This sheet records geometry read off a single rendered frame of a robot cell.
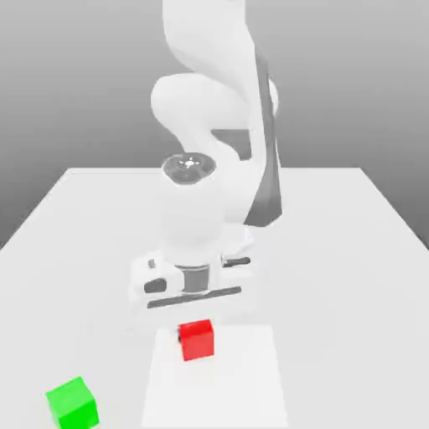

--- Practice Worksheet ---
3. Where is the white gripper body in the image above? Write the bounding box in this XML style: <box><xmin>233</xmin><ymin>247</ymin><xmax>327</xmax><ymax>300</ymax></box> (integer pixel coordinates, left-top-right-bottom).
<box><xmin>132</xmin><ymin>283</ymin><xmax>257</xmax><ymax>328</ymax></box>

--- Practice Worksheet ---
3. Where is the small red cube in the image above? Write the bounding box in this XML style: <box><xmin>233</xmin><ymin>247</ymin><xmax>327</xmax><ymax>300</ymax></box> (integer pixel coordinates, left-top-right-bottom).
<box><xmin>177</xmin><ymin>318</ymin><xmax>215</xmax><ymax>362</ymax></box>

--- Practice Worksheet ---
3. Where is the small green cube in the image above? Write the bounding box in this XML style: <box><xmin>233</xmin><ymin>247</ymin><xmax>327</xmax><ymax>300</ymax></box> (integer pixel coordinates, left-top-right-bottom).
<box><xmin>45</xmin><ymin>375</ymin><xmax>101</xmax><ymax>429</ymax></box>

